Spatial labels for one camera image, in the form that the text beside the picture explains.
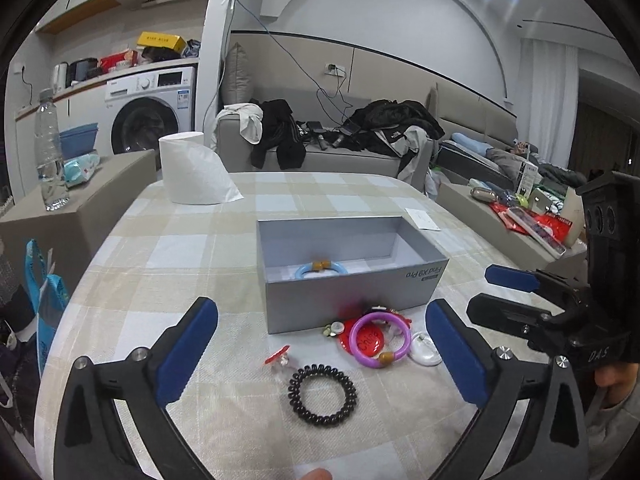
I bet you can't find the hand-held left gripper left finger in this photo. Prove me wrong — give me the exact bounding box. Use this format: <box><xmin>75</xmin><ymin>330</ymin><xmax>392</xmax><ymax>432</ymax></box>
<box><xmin>52</xmin><ymin>296</ymin><xmax>219</xmax><ymax>480</ymax></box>

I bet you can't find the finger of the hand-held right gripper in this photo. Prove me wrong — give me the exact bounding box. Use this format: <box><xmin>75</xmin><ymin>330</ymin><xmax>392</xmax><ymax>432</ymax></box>
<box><xmin>484</xmin><ymin>264</ymin><xmax>596</xmax><ymax>307</ymax></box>
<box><xmin>466</xmin><ymin>293</ymin><xmax>566</xmax><ymax>348</ymax></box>

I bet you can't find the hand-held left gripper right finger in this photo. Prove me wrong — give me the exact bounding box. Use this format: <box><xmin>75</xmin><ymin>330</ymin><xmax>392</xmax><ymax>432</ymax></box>
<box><xmin>425</xmin><ymin>298</ymin><xmax>591</xmax><ymax>480</ymax></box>

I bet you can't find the white round bangle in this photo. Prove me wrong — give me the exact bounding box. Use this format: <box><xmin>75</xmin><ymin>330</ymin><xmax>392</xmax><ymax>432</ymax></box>
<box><xmin>407</xmin><ymin>332</ymin><xmax>443</xmax><ymax>366</ymax></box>

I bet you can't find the red hair clip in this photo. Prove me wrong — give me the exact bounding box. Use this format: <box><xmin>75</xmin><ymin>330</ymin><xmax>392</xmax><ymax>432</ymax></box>
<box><xmin>265</xmin><ymin>345</ymin><xmax>296</xmax><ymax>376</ymax></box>

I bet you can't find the red round pendant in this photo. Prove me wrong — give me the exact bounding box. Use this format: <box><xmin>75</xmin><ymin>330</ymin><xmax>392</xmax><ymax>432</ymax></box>
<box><xmin>337</xmin><ymin>317</ymin><xmax>386</xmax><ymax>356</ymax></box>

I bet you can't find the purple bead bracelet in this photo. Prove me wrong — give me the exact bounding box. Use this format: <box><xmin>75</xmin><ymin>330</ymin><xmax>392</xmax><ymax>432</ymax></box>
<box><xmin>348</xmin><ymin>311</ymin><xmax>412</xmax><ymax>367</ymax></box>

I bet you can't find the black coil hair tie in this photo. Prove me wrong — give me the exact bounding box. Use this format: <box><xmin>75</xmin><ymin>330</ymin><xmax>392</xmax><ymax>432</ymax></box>
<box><xmin>288</xmin><ymin>364</ymin><xmax>358</xmax><ymax>431</ymax></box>

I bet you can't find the grey cardboard box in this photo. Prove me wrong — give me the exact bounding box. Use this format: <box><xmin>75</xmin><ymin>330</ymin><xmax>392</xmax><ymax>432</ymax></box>
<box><xmin>256</xmin><ymin>215</ymin><xmax>451</xmax><ymax>336</ymax></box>

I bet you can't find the blue bead bracelet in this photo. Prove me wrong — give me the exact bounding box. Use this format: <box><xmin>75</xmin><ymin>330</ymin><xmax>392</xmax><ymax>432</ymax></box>
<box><xmin>294</xmin><ymin>259</ymin><xmax>348</xmax><ymax>281</ymax></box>

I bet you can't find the person's right hand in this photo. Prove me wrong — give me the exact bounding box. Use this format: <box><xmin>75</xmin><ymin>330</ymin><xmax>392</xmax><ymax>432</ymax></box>
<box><xmin>596</xmin><ymin>357</ymin><xmax>640</xmax><ymax>406</ymax></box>

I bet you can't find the red plastic bag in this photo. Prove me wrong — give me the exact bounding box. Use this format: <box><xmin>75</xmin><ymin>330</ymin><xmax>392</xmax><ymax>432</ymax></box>
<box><xmin>490</xmin><ymin>202</ymin><xmax>586</xmax><ymax>256</ymax></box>

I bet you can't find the white paper card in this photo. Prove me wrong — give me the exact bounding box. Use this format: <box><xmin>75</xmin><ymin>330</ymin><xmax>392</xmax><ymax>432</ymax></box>
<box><xmin>404</xmin><ymin>207</ymin><xmax>442</xmax><ymax>232</ymax></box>

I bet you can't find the blue plastic bag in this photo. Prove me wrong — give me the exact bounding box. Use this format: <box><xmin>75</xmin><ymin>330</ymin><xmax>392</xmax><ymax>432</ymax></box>
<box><xmin>25</xmin><ymin>239</ymin><xmax>71</xmax><ymax>376</ymax></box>

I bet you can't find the grey white jacket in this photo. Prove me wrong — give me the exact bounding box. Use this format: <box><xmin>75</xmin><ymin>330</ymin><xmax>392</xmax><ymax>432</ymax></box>
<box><xmin>380</xmin><ymin>125</ymin><xmax>433</xmax><ymax>196</ymax></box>

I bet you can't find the beige ottoman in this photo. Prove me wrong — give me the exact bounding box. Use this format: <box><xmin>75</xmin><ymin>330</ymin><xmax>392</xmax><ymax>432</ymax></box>
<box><xmin>0</xmin><ymin>149</ymin><xmax>158</xmax><ymax>286</ymax></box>

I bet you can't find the dark purple backpack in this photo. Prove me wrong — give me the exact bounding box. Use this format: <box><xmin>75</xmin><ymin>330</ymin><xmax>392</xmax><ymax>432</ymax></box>
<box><xmin>0</xmin><ymin>285</ymin><xmax>41</xmax><ymax>441</ymax></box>

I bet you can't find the white curtain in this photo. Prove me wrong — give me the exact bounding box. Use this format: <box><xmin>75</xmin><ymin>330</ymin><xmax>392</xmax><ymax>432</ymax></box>
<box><xmin>530</xmin><ymin>37</ymin><xmax>581</xmax><ymax>171</ymax></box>

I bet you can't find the white paper roll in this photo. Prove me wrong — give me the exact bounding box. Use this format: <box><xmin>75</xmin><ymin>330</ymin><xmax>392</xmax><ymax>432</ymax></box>
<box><xmin>158</xmin><ymin>131</ymin><xmax>244</xmax><ymax>206</ymax></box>

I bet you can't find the grey sofa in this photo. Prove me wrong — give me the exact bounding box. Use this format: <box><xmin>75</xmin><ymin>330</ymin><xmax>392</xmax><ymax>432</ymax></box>
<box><xmin>215</xmin><ymin>85</ymin><xmax>436</xmax><ymax>196</ymax></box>

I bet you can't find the black jacket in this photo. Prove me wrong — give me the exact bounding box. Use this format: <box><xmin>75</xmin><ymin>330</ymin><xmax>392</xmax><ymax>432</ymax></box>
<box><xmin>347</xmin><ymin>100</ymin><xmax>446</xmax><ymax>153</ymax></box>

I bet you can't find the light blue wipes packet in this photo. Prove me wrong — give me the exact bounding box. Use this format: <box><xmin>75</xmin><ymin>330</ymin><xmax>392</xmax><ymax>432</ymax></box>
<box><xmin>62</xmin><ymin>152</ymin><xmax>102</xmax><ymax>190</ymax></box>

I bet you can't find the clear plastic water bottle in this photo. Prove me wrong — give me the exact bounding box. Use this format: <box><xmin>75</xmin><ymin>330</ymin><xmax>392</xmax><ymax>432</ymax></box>
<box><xmin>34</xmin><ymin>88</ymin><xmax>70</xmax><ymax>212</ymax></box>

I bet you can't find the blue plastic basin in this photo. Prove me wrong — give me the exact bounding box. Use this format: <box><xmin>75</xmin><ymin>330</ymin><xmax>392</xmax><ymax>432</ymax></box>
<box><xmin>59</xmin><ymin>123</ymin><xmax>100</xmax><ymax>159</ymax></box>

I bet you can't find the white garment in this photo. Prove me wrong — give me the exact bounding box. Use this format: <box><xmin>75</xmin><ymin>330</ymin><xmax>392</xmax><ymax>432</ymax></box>
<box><xmin>223</xmin><ymin>103</ymin><xmax>264</xmax><ymax>144</ymax></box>

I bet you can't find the black garment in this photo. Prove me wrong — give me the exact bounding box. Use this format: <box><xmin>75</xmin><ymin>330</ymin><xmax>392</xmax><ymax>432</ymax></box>
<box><xmin>250</xmin><ymin>99</ymin><xmax>307</xmax><ymax>170</ymax></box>

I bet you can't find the white washing machine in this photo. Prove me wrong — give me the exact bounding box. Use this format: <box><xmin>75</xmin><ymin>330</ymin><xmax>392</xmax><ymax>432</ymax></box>
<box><xmin>104</xmin><ymin>66</ymin><xmax>197</xmax><ymax>156</ymax></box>

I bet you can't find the grey cushion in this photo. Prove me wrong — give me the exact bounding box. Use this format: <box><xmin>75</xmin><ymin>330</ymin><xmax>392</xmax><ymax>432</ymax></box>
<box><xmin>220</xmin><ymin>42</ymin><xmax>255</xmax><ymax>108</ymax></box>

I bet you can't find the black cooker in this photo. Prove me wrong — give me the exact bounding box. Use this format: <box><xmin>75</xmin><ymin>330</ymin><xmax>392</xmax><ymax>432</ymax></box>
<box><xmin>68</xmin><ymin>59</ymin><xmax>98</xmax><ymax>83</ymax></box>

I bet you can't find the yellow cardboard box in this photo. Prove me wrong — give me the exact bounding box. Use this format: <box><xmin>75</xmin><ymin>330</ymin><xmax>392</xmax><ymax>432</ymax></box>
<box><xmin>136</xmin><ymin>31</ymin><xmax>183</xmax><ymax>56</ymax></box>

